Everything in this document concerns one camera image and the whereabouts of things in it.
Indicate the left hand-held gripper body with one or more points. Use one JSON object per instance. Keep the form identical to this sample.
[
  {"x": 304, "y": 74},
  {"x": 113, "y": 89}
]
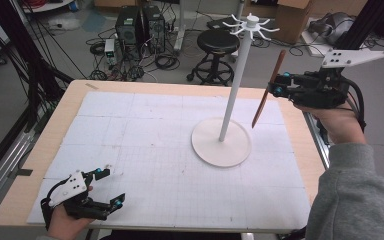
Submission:
[{"x": 68, "y": 190}]

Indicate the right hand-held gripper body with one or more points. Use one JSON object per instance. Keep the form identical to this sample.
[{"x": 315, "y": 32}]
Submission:
[{"x": 323, "y": 90}]

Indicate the wooden spatula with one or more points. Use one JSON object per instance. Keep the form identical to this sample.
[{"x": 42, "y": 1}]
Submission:
[{"x": 262, "y": 105}]

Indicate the white hook stand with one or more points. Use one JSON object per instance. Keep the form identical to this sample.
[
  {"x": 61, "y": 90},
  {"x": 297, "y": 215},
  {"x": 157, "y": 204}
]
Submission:
[{"x": 235, "y": 93}]

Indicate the person's left hand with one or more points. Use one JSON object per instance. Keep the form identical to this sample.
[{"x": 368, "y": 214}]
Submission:
[{"x": 65, "y": 226}]

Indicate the person's right hand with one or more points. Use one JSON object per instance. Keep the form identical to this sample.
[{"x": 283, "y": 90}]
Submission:
[{"x": 340, "y": 125}]

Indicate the white flat board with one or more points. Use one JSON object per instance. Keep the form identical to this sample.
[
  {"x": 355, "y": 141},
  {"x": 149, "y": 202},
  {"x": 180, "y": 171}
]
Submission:
[{"x": 313, "y": 50}]

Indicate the black tape strip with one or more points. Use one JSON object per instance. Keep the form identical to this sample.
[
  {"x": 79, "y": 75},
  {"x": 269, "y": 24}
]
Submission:
[{"x": 21, "y": 172}]

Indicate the white grid mat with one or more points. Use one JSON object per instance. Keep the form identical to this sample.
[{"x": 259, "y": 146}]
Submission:
[{"x": 130, "y": 133}]

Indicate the cardboard box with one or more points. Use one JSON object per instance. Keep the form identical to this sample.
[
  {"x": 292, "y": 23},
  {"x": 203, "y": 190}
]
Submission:
[{"x": 293, "y": 20}]

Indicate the grey bag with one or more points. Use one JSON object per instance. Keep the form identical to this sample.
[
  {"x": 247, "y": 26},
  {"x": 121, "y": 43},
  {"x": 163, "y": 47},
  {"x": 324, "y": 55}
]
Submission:
[{"x": 333, "y": 28}]

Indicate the black round stool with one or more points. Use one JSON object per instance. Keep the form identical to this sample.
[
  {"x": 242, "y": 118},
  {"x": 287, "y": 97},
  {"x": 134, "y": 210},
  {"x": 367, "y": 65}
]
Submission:
[{"x": 217, "y": 41}]

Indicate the black flat case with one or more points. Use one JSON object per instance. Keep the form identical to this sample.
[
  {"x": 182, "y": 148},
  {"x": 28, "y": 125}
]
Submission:
[{"x": 218, "y": 23}]

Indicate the white metal stand pole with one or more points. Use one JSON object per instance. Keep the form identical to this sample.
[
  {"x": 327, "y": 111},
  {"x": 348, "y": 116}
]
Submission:
[{"x": 180, "y": 26}]

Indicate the small grey power supply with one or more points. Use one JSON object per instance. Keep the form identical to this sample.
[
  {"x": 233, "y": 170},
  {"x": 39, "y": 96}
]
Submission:
[{"x": 110, "y": 50}]

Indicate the black computer tower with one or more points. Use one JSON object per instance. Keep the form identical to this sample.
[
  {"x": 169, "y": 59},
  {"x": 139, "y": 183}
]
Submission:
[
  {"x": 155, "y": 26},
  {"x": 126, "y": 25}
]

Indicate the white round table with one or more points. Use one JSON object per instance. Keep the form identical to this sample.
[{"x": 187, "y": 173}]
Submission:
[{"x": 46, "y": 6}]

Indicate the aluminium rail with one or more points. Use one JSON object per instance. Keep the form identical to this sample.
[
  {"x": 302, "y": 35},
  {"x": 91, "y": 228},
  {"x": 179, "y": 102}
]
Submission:
[
  {"x": 318, "y": 140},
  {"x": 3, "y": 166}
]

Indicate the black metal frame post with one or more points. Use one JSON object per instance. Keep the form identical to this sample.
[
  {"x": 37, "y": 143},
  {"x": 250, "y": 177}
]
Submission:
[
  {"x": 363, "y": 26},
  {"x": 30, "y": 66}
]

